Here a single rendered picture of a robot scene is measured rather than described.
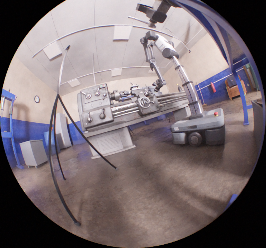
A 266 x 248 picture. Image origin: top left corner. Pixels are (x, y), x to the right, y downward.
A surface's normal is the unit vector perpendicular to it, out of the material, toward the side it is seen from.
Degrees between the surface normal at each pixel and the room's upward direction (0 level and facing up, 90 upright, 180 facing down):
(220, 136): 90
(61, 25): 180
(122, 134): 90
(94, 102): 90
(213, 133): 90
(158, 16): 180
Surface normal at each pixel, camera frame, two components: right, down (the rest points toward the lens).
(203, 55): -0.93, 0.26
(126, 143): 0.23, -0.15
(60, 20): 0.29, 0.95
